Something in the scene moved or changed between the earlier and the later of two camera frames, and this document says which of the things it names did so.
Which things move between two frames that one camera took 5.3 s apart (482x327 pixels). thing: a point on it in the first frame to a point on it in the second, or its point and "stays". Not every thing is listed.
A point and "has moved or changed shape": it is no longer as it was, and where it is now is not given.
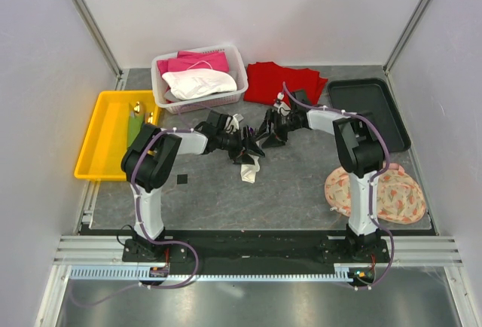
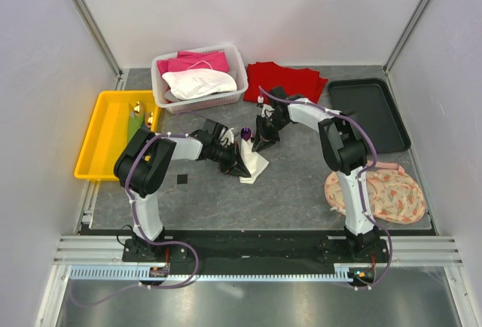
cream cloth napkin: (248, 171) has moved or changed shape
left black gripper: (251, 148) to (237, 168)
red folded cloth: (264, 80) stays
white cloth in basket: (193, 82) stays
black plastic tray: (370, 96) stays
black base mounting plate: (257, 249) stays
